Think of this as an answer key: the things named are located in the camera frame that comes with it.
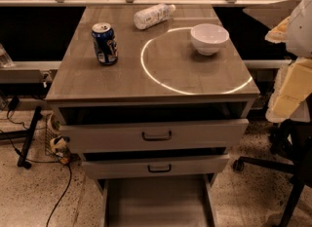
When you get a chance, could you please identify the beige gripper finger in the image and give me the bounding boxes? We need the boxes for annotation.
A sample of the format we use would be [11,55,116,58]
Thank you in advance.
[264,18,290,44]
[265,57,312,123]

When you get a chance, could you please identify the blue pepsi can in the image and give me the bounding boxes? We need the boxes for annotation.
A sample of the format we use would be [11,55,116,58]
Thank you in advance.
[92,22,118,65]

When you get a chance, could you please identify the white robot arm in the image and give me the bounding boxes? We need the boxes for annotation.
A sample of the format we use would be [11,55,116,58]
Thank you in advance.
[265,0,312,123]

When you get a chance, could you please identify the grey drawer cabinet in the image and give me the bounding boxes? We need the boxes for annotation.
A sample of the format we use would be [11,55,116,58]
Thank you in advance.
[45,4,261,227]

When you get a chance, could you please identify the bottom open drawer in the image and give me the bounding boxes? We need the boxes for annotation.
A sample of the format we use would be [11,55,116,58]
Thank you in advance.
[100,175,217,227]

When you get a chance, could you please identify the top grey drawer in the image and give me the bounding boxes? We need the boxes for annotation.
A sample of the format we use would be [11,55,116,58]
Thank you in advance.
[60,119,249,153]

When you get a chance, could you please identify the grey drawer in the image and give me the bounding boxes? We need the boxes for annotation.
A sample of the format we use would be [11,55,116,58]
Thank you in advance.
[82,154,229,179]
[60,119,249,153]

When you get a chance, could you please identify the middle grey drawer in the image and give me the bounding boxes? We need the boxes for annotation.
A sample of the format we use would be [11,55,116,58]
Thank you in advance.
[82,154,229,179]

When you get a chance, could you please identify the black office chair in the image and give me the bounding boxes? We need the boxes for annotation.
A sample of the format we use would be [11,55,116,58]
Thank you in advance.
[233,94,312,227]

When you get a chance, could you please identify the white ceramic bowl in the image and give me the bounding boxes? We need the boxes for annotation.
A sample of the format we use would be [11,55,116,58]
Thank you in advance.
[190,23,229,56]

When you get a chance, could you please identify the white plastic bottle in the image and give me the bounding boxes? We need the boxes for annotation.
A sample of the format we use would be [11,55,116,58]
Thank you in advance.
[134,4,176,30]

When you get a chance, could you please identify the black stand leg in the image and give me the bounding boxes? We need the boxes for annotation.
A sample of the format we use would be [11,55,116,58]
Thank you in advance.
[18,106,42,169]

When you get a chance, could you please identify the black power adapter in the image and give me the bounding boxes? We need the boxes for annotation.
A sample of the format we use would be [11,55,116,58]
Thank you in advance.
[8,96,20,111]

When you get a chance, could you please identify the clear plastic cup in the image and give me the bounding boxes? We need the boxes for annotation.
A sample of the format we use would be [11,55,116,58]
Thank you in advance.
[0,43,15,68]

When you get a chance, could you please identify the wire basket with items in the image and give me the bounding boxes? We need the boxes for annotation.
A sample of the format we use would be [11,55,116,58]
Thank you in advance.
[45,113,71,165]

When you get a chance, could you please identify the black floor cable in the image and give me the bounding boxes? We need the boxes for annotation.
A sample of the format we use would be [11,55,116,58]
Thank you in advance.
[0,110,73,227]

